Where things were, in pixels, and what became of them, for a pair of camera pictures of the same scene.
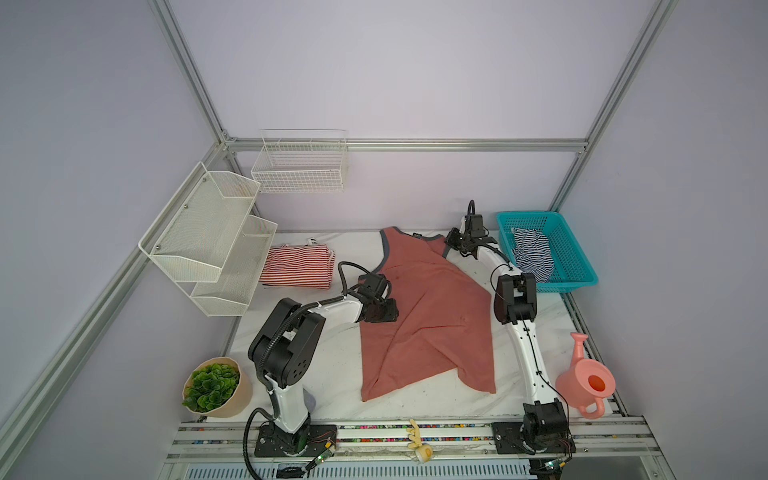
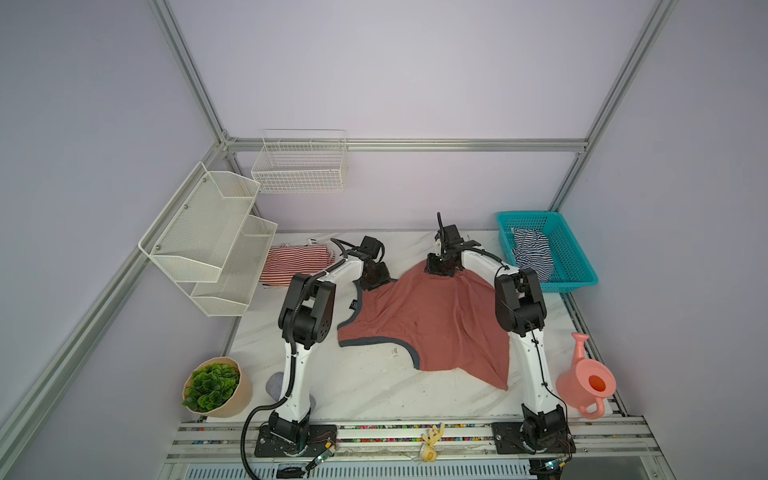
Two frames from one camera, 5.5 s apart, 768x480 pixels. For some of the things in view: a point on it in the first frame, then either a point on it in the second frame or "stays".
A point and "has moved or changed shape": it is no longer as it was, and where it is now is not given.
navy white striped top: x=533 y=253 stays
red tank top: x=443 y=321 has moved or changed shape
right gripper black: x=451 y=239 → x=431 y=268
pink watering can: x=584 y=383 stays
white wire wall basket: x=296 y=161 stays
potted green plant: x=217 y=387 stays
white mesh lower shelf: x=231 y=294 stays
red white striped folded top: x=291 y=265 stays
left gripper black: x=391 y=314 → x=385 y=278
